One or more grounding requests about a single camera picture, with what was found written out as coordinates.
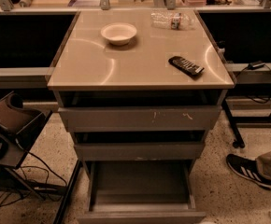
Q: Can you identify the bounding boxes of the black sneaker white stripes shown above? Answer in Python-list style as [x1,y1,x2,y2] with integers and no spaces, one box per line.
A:
[226,154,271,189]

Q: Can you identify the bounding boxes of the grey drawer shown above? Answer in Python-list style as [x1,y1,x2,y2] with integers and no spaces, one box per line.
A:
[59,105,221,133]
[74,142,205,161]
[78,161,206,224]

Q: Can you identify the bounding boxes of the black power adapter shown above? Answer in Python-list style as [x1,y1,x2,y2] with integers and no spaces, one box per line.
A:
[247,61,265,70]

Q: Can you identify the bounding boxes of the clear plastic water bottle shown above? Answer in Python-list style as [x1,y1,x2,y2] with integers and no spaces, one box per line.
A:
[150,11,194,31]

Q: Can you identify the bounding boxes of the black table leg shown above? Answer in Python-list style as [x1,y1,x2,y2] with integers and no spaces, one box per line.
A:
[221,101,245,148]

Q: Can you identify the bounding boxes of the grey bottom drawer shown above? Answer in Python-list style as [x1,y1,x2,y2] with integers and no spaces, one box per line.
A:
[78,161,206,224]

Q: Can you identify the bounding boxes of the grey top drawer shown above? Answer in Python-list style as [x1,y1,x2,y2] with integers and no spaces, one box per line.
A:
[59,105,221,133]

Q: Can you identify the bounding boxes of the grey middle drawer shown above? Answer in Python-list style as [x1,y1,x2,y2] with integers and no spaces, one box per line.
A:
[74,142,205,161]

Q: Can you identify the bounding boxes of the black remote control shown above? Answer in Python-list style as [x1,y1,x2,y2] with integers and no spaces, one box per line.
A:
[168,56,204,77]

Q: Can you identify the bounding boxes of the black floor cables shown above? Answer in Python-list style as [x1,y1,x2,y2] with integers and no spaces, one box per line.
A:
[0,149,68,213]

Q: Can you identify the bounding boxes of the white paper bowl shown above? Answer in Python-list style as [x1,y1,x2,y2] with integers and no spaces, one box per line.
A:
[101,22,137,46]

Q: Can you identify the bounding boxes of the grey drawer cabinet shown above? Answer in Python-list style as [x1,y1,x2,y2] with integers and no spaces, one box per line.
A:
[45,8,237,173]

